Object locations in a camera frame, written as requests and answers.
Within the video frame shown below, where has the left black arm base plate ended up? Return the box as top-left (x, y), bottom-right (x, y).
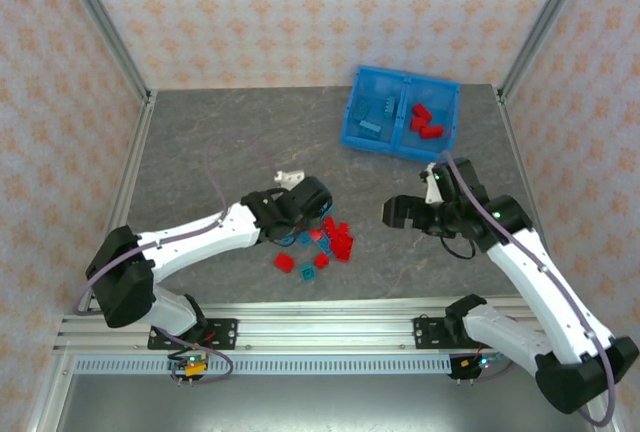
top-left (147, 318), bottom-right (240, 352)

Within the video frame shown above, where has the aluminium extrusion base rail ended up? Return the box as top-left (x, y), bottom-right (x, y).
top-left (52, 300), bottom-right (600, 353)

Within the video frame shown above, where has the left small controller board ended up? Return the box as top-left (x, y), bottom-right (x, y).
top-left (167, 351), bottom-right (211, 384)

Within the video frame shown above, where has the blue two-compartment plastic bin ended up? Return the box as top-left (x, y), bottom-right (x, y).
top-left (339, 65), bottom-right (461, 164)

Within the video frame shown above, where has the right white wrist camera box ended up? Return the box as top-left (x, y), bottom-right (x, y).
top-left (423, 166), bottom-right (444, 206)

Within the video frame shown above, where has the left aluminium table side rail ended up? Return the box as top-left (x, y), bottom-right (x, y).
top-left (79, 96), bottom-right (157, 314)

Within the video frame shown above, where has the aluminium table side rail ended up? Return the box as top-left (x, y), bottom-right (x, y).
top-left (79, 96), bottom-right (157, 314)
top-left (494, 89), bottom-right (571, 311)

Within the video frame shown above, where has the grey slotted cable duct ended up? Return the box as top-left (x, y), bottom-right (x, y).
top-left (73, 355), bottom-right (454, 377)

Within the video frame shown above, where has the right aluminium corner post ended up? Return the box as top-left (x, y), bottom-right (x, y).
top-left (497, 0), bottom-right (596, 103)

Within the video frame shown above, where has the left aluminium corner post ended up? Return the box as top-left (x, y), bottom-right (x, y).
top-left (52, 0), bottom-right (155, 106)

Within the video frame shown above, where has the right aluminium table side rail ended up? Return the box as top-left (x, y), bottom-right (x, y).
top-left (494, 89), bottom-right (571, 311)

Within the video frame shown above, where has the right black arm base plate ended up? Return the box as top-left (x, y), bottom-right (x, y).
top-left (412, 315), bottom-right (466, 352)

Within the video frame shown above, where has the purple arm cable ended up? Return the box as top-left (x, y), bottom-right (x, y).
top-left (438, 150), bottom-right (616, 427)
top-left (73, 132), bottom-right (281, 386)

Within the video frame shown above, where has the aluminium corner post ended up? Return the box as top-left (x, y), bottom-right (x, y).
top-left (497, 0), bottom-right (596, 103)
top-left (52, 0), bottom-right (155, 106)

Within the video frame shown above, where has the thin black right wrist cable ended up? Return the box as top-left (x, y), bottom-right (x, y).
top-left (442, 231), bottom-right (477, 261)

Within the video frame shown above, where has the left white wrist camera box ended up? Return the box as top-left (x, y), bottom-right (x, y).
top-left (273, 169), bottom-right (306, 190)

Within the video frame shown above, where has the small controller board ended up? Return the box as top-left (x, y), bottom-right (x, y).
top-left (452, 349), bottom-right (507, 383)
top-left (167, 351), bottom-right (211, 384)

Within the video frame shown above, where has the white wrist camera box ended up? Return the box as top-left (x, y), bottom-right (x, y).
top-left (423, 166), bottom-right (444, 206)
top-left (273, 169), bottom-right (306, 190)

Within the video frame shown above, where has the left lower aluminium frame bar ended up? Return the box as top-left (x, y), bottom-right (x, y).
top-left (24, 351), bottom-right (76, 432)

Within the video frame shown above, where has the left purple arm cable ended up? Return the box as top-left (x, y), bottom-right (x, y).
top-left (73, 132), bottom-right (281, 386)

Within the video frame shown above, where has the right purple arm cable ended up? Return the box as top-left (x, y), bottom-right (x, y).
top-left (438, 150), bottom-right (616, 427)

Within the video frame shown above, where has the right small controller board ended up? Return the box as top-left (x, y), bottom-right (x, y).
top-left (452, 349), bottom-right (507, 383)

